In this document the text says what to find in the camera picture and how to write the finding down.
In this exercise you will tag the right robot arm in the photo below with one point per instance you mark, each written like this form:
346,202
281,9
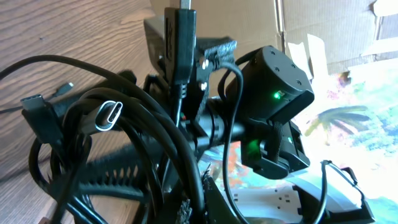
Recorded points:
256,108

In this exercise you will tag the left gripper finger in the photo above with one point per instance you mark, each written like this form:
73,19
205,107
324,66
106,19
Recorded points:
217,210

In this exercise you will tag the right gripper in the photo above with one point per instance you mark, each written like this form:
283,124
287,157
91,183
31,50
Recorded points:
196,119

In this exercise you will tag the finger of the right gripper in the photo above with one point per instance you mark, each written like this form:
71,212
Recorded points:
119,174

